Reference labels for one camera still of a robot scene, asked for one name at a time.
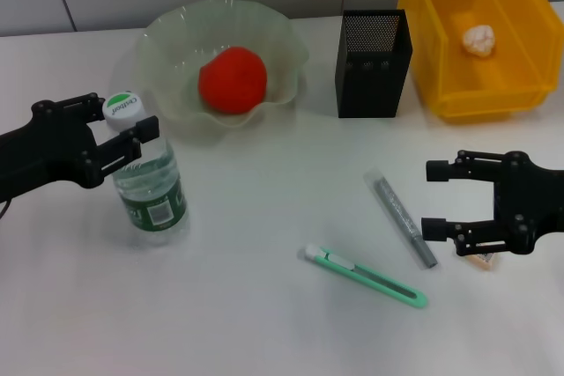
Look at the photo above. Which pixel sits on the black mesh pen holder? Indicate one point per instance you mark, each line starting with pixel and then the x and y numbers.
pixel 370 81

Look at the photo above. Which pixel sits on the beige eraser with barcode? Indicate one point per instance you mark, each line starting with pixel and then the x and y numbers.
pixel 487 261

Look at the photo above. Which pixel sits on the yellow plastic storage bin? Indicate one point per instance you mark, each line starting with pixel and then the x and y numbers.
pixel 476 85

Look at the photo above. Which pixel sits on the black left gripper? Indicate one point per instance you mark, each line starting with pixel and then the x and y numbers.
pixel 48 151

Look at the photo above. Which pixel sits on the translucent green wavy fruit bowl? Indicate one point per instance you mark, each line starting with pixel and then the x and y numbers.
pixel 176 50

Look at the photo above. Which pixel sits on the clear water bottle green label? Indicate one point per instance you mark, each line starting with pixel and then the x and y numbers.
pixel 150 191

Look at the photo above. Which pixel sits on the white paper ball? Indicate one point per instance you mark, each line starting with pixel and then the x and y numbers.
pixel 479 41

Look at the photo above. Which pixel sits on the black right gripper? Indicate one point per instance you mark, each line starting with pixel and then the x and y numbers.
pixel 533 204

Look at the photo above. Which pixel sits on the mint green utility knife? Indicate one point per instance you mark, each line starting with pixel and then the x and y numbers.
pixel 370 277

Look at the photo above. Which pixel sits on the grey glitter marker pen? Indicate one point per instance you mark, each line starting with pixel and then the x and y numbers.
pixel 401 217

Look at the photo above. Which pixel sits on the red-orange toy orange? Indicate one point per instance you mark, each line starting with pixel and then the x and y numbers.
pixel 233 81

